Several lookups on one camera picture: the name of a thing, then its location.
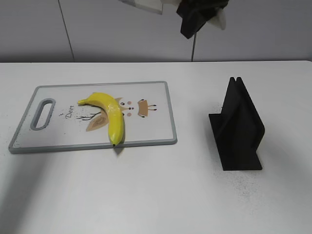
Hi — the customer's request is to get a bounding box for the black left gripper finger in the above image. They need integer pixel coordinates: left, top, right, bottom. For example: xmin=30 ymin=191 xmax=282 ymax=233
xmin=179 ymin=8 xmax=216 ymax=39

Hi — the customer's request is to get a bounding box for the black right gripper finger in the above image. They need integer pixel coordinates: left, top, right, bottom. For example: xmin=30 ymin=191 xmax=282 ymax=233
xmin=176 ymin=0 xmax=229 ymax=21

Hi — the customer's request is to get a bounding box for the white handled kitchen knife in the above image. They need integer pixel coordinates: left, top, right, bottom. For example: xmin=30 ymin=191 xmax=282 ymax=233
xmin=122 ymin=0 xmax=226 ymax=30

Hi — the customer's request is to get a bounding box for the yellow plastic banana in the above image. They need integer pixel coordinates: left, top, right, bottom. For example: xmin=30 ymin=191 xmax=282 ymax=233
xmin=78 ymin=93 xmax=125 ymax=147

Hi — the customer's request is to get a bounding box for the black knife stand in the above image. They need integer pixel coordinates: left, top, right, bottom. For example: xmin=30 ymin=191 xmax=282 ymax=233
xmin=209 ymin=77 xmax=265 ymax=171

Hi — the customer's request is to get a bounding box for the grey rimmed white cutting board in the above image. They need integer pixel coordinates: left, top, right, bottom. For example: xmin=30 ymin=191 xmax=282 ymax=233
xmin=9 ymin=81 xmax=177 ymax=154

